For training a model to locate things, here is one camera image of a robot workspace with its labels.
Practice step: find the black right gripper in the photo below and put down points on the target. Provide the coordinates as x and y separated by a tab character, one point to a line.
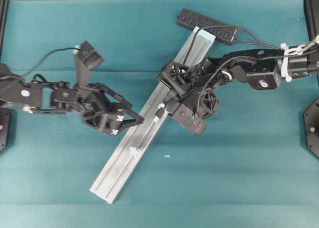
193	88

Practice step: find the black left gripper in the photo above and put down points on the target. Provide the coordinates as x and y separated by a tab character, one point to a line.
96	111

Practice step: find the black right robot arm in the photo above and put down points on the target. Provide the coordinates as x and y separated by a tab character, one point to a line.
262	69

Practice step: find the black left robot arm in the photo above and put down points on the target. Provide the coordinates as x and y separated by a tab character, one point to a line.
33	97

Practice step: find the black USB hub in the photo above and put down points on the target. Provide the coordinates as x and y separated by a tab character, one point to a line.
190	19

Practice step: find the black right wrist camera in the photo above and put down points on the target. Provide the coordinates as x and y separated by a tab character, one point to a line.
185	117

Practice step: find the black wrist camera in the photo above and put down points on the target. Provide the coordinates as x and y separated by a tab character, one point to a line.
185	117
87	59

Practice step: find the aluminium profile rail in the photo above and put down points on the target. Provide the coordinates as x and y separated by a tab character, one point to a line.
135	143

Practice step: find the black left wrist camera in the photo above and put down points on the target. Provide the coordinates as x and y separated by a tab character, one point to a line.
87	59

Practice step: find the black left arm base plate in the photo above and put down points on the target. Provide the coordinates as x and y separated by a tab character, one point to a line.
4	127

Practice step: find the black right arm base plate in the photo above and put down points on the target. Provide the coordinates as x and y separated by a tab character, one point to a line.
311	125

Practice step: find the black left frame post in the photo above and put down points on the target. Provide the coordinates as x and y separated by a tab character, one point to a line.
3	14

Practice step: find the black frame post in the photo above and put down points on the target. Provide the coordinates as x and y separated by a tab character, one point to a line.
311	10
3	14

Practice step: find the black right frame post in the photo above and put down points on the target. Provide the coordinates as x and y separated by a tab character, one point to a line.
311	10

